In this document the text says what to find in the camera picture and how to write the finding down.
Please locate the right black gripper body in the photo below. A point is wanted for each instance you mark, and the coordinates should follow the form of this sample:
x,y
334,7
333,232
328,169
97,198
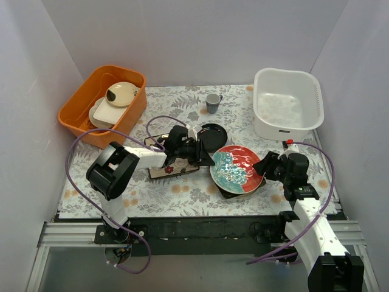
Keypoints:
x,y
271,168

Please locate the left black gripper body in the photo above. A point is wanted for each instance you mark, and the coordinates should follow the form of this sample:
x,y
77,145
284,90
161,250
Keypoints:
x,y
198,151

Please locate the red and teal floral plate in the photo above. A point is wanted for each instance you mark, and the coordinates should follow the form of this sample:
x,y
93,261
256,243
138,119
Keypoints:
x,y
233,170

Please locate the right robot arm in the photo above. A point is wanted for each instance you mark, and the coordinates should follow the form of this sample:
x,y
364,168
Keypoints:
x,y
329,264

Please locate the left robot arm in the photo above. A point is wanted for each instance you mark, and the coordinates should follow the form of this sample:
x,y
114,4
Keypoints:
x,y
111,172

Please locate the white plastic bin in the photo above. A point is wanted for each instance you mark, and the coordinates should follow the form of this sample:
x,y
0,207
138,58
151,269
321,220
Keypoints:
x,y
286,104

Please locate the orange plastic bin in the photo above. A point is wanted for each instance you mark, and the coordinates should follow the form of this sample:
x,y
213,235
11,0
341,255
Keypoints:
x,y
74,115

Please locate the floral table mat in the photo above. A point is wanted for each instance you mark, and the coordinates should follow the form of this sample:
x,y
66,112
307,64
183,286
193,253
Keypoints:
x,y
189,195

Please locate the cream rectangular floral plate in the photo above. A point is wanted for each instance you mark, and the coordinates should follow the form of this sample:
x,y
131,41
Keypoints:
x,y
178,167

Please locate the black round plate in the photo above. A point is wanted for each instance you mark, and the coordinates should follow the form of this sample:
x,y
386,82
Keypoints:
x,y
214,137

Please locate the black square floral plate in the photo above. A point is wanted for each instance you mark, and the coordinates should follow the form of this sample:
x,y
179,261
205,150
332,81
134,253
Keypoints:
x,y
229,195

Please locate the grey ceramic cup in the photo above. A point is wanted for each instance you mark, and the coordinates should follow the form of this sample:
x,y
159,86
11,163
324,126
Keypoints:
x,y
212,102

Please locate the beige round plate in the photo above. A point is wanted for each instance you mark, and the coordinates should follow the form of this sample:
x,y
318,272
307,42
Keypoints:
x,y
121,94

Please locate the cream round plate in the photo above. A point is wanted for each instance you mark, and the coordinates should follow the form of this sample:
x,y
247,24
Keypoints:
x,y
98,123

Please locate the white square plate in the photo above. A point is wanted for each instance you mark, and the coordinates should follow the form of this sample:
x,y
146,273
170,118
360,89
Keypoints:
x,y
107,113

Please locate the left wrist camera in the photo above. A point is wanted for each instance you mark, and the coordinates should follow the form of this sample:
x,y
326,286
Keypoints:
x,y
193,131

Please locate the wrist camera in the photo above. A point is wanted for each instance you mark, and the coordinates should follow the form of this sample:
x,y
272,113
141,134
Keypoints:
x,y
289,147
193,131

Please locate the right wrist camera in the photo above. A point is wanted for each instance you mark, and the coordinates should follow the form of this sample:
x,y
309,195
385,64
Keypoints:
x,y
289,147

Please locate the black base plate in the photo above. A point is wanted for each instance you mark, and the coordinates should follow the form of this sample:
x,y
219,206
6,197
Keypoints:
x,y
252,235

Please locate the aluminium frame rail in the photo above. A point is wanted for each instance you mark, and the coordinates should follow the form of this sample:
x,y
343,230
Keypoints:
x,y
68,235

